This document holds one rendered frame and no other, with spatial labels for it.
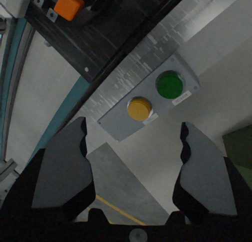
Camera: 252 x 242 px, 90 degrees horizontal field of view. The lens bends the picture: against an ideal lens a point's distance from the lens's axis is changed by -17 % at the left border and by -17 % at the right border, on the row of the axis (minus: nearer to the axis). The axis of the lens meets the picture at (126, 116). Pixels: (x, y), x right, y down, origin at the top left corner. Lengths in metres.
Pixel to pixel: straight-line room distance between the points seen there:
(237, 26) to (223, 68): 0.09
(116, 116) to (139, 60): 0.12
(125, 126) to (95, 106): 0.08
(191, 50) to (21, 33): 0.38
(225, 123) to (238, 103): 0.06
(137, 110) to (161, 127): 0.16
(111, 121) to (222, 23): 0.29
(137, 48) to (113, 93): 0.09
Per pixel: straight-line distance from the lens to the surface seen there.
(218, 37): 0.34
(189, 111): 0.38
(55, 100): 0.45
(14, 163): 1.14
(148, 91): 0.26
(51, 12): 0.26
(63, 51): 0.30
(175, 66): 0.24
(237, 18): 0.35
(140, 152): 0.49
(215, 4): 0.24
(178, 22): 0.23
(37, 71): 0.45
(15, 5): 0.35
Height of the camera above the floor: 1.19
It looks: 52 degrees down
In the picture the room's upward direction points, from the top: 148 degrees counter-clockwise
